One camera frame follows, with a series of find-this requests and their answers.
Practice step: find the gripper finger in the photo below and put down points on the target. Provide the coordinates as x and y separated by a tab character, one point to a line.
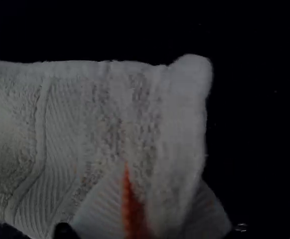
110	211
214	214

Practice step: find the black mat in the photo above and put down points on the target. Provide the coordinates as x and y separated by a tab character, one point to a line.
259	99

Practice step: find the pale towel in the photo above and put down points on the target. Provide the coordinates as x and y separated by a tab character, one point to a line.
85	119

